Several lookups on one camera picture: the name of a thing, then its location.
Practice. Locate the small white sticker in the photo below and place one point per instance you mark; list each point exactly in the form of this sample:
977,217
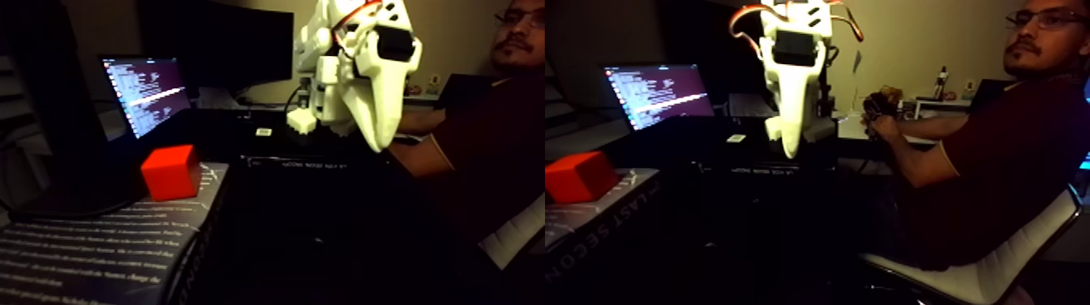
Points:
264,132

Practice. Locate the black monitor with stand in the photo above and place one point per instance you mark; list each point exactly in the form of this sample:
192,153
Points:
51,102

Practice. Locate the white office chair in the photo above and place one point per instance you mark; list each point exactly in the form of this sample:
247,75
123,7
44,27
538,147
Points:
1005,264

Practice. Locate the person's left hand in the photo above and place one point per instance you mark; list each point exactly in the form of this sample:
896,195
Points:
884,128

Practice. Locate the large black monitor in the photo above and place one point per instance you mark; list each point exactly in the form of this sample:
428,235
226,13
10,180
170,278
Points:
221,42

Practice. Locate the dark box with white print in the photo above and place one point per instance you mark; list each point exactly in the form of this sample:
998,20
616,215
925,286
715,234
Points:
102,247

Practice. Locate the blue lit screen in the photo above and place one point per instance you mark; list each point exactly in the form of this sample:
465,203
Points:
1086,158

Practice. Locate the dark leader arm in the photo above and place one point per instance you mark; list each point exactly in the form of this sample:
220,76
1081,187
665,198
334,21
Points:
881,98

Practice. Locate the laptop with lit screen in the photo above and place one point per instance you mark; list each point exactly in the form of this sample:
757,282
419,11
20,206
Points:
145,89

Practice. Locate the person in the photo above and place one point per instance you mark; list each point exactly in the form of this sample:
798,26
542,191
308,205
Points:
996,162

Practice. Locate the red cube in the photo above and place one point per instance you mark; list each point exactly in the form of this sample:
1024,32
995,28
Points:
170,173

